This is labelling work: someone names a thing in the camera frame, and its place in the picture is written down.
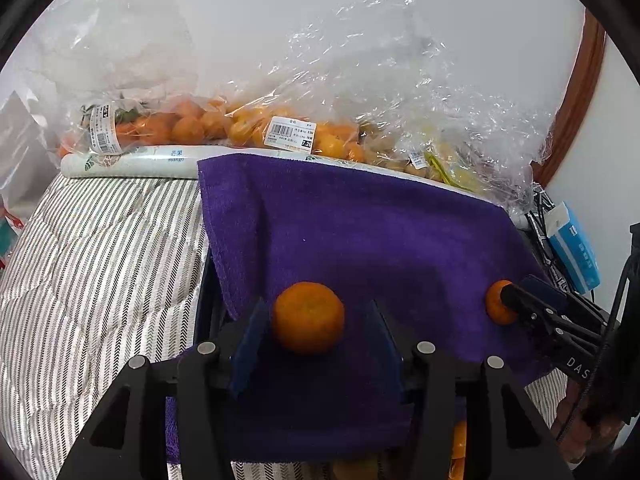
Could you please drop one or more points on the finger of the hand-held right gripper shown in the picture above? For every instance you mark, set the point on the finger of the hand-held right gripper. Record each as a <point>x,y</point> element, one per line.
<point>520,302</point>
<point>545,291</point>

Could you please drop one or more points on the purple towel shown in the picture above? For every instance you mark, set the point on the purple towel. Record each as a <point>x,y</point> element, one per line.
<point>350,220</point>

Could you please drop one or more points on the small orange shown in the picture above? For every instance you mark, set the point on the small orange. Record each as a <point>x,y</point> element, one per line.
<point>495,305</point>

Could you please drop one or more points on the clear bag of leafy tangerines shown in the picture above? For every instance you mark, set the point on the clear bag of leafy tangerines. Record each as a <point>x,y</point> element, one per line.
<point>150,127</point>

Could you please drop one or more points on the black crate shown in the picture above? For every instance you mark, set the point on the black crate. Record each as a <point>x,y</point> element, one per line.
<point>206,290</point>

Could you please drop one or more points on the blue tissue pack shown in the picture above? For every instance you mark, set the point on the blue tissue pack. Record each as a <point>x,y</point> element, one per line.
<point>575,250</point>

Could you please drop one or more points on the medium orange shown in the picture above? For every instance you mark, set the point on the medium orange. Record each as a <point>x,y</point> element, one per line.
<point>307,317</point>

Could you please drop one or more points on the white printed plastic bag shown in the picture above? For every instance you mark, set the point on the white printed plastic bag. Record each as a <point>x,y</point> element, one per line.
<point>25,160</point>

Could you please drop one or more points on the clear bag of oranges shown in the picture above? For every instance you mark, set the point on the clear bag of oranges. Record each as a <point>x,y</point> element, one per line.
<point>320,142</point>

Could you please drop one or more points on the person's right hand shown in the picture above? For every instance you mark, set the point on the person's right hand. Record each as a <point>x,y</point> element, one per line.
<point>580,432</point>

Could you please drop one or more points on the round orange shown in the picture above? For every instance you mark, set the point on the round orange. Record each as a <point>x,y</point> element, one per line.
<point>458,440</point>

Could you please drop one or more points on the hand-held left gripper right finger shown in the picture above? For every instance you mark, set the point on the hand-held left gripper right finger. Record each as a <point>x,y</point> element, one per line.
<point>382,345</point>

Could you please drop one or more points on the striped grey blanket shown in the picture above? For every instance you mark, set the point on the striped grey blanket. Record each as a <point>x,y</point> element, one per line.
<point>100,260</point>

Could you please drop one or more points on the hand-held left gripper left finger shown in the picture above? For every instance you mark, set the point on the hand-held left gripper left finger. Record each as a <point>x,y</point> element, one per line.
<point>250,345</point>

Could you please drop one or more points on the brown wooden door frame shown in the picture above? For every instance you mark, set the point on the brown wooden door frame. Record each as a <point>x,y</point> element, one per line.
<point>580,100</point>

